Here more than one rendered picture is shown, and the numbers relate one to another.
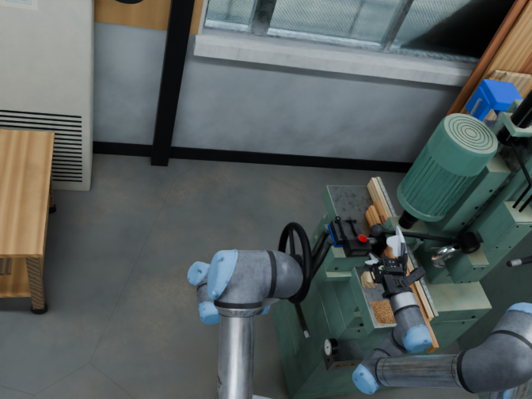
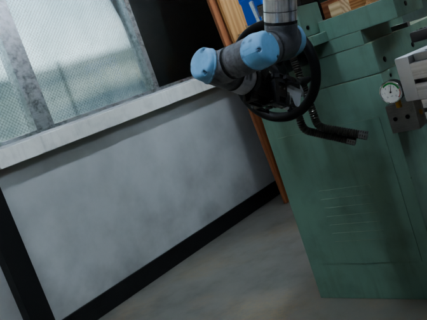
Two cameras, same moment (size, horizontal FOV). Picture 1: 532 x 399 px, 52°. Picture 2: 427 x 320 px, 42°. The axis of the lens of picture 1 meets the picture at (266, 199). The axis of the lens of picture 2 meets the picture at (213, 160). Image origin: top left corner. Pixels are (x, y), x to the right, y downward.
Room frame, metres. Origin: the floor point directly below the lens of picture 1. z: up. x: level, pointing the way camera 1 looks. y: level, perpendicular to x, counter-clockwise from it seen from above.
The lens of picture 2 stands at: (-0.23, 0.60, 0.87)
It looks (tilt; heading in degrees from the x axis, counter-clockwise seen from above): 9 degrees down; 340
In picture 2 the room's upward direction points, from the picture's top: 19 degrees counter-clockwise
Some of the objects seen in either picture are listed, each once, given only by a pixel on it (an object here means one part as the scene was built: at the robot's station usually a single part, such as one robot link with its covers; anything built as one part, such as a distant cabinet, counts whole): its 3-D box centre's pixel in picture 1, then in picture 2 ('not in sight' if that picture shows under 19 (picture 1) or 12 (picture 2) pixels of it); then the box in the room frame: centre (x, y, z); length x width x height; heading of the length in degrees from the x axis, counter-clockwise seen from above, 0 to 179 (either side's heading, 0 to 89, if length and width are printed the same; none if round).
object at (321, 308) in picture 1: (361, 315); (380, 167); (1.38, -0.58, 0.35); 0.58 x 0.45 x 0.71; 117
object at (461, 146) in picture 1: (444, 169); not in sight; (1.33, -0.48, 1.32); 0.18 x 0.18 x 0.31
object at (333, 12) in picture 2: (369, 279); (339, 7); (1.14, -0.42, 0.92); 0.04 x 0.04 x 0.04; 18
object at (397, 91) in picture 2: (331, 347); (393, 94); (1.00, -0.41, 0.65); 0.06 x 0.04 x 0.08; 27
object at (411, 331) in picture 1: (412, 329); not in sight; (0.87, -0.51, 1.12); 0.11 x 0.08 x 0.09; 27
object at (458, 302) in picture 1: (400, 267); (349, 58); (1.38, -0.58, 0.76); 0.57 x 0.45 x 0.09; 117
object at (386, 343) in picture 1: (393, 347); not in sight; (0.85, -0.49, 1.02); 0.11 x 0.08 x 0.11; 152
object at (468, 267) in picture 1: (465, 264); not in sight; (1.27, -0.71, 1.02); 0.09 x 0.07 x 0.12; 27
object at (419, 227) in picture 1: (404, 231); not in sight; (1.33, -0.49, 0.99); 0.14 x 0.07 x 0.09; 117
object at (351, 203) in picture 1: (359, 254); (309, 36); (1.27, -0.38, 0.87); 0.61 x 0.30 x 0.06; 27
